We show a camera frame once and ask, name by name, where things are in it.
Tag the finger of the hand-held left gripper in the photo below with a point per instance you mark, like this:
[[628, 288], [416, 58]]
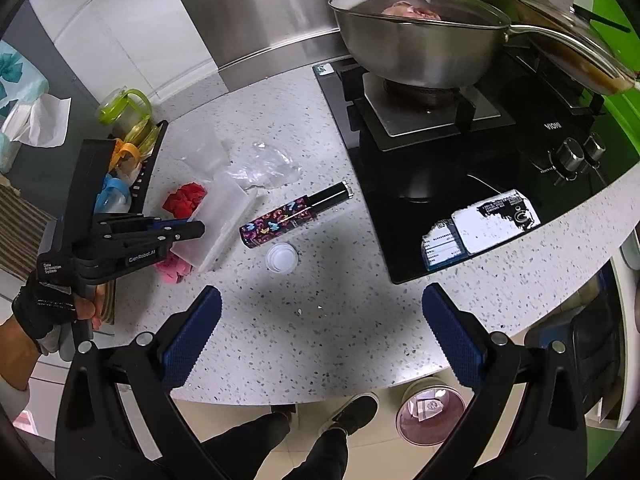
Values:
[[165, 242], [125, 223]]

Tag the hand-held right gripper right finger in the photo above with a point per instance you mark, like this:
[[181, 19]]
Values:
[[452, 340]]

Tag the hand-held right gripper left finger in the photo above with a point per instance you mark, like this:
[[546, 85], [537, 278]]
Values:
[[192, 342]]

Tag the pink paper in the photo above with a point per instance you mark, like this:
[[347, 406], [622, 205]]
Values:
[[172, 270]]

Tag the red paper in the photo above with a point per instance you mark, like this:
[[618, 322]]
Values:
[[182, 200]]

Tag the translucent plastic box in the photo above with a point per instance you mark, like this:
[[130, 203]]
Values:
[[225, 220]]

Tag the round bin with pink liner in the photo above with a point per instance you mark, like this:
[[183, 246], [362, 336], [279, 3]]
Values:
[[425, 430]]

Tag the printed dark spray bottle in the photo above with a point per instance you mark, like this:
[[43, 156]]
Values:
[[280, 220]]

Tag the white bottle cap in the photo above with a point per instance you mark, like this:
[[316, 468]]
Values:
[[281, 258]]

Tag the person's left forearm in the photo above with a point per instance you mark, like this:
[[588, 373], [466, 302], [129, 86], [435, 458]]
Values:
[[15, 357]]

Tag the person's left hand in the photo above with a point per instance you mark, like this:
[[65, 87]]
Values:
[[42, 305]]

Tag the black tray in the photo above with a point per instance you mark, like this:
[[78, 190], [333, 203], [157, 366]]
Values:
[[147, 170]]

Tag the striped cloth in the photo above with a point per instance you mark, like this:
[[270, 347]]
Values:
[[25, 225]]

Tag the yellow clear cup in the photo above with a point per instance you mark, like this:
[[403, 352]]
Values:
[[142, 135]]

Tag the white tissue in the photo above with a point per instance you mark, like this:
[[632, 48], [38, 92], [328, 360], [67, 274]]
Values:
[[40, 120]]

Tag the small white stove label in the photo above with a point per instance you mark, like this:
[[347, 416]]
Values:
[[442, 245]]

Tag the person's left leg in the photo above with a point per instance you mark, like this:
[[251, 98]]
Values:
[[240, 445]]

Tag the person's leg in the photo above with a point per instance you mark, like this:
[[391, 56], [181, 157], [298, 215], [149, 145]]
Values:
[[327, 455], [240, 445]]

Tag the black glass gas stove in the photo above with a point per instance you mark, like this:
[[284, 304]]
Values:
[[410, 230]]

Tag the person's left shoe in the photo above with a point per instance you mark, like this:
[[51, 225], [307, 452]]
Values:
[[285, 417]]

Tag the person's shoe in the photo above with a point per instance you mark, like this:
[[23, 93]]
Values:
[[285, 417], [352, 410]]

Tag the large white stove label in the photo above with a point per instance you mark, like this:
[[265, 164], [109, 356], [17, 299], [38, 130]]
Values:
[[492, 225]]

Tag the person's right shoe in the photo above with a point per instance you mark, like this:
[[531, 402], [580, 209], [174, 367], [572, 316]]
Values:
[[352, 410]]

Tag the teal floral tissue pack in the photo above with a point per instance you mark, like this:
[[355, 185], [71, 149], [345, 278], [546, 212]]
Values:
[[20, 85]]

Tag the black appliance on lower shelf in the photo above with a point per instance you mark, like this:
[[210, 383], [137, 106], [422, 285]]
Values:
[[590, 340]]

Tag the person's right leg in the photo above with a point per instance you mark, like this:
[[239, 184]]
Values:
[[327, 455]]

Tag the white shelf unit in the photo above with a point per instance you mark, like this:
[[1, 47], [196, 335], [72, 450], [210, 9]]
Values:
[[627, 310]]

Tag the black stove knob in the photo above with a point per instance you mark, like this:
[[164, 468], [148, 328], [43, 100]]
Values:
[[595, 149], [567, 157]]

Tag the black burner grate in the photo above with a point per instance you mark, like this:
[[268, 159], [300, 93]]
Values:
[[595, 105], [465, 110]]

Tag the stainless steel backsplash panel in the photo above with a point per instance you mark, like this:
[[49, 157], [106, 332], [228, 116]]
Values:
[[280, 10]]

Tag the stainless steel pot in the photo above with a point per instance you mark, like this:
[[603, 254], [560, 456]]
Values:
[[415, 55]]

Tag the brown frying pan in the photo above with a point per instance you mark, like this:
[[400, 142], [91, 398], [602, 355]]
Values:
[[592, 69]]

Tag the raw pink meat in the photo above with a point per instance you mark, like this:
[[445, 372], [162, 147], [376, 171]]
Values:
[[410, 11]]

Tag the glass pan lid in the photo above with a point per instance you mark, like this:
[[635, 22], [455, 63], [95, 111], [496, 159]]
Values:
[[560, 20]]

